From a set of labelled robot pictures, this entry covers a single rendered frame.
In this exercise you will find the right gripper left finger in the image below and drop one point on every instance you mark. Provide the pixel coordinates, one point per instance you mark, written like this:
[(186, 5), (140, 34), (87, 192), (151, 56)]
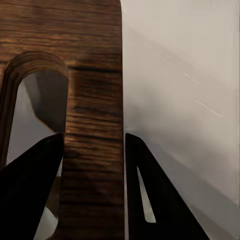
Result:
[(25, 186)]

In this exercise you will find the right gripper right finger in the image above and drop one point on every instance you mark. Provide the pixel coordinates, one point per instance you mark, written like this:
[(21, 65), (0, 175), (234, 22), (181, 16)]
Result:
[(174, 220)]

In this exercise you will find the bowl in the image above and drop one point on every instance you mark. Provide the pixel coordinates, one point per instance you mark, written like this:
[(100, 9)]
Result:
[(46, 227)]

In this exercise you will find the cutting board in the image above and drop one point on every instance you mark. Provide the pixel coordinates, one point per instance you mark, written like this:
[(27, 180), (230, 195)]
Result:
[(82, 40)]

